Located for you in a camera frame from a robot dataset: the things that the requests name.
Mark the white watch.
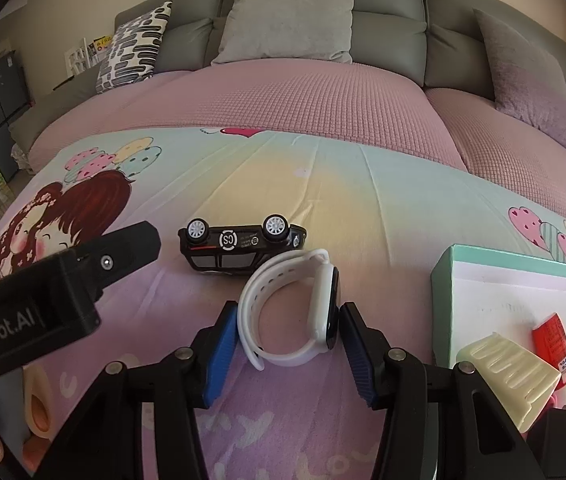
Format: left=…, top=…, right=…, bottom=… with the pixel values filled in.
left=237, top=248, right=340, bottom=372

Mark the red glue bottle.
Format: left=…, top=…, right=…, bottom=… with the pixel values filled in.
left=531, top=311, right=566, bottom=408

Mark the cream slotted plastic holder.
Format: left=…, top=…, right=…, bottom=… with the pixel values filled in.
left=455, top=331, right=562, bottom=433

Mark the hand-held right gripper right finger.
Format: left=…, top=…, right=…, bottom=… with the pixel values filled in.
left=338, top=302, right=548, bottom=480

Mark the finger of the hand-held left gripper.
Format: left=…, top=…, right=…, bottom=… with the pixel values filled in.
left=80, top=219, right=162, bottom=287

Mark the black toy car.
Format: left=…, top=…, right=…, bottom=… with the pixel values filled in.
left=178, top=214, right=308, bottom=277

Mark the pink quilted sofa cover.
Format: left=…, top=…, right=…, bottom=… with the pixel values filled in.
left=28, top=60, right=566, bottom=221

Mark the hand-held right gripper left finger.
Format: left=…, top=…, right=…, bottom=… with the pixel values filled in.
left=38, top=301, right=240, bottom=480

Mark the cartoon printed blanket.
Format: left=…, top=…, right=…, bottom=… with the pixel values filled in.
left=0, top=125, right=566, bottom=480

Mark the grey sofa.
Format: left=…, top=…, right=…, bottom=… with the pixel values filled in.
left=8, top=0, right=566, bottom=161

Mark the white rack with booklets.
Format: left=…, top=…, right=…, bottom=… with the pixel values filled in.
left=64, top=35, right=114, bottom=73

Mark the plain grey pillow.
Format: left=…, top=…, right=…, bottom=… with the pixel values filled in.
left=211, top=0, right=360, bottom=66

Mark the black white patterned pillow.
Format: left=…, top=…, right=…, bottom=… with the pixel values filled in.
left=96, top=1, right=173, bottom=93

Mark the grey purple pillow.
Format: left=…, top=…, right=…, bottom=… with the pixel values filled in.
left=473, top=8, right=566, bottom=157

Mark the teal cardboard box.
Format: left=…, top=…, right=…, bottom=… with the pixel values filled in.
left=431, top=244, right=566, bottom=480

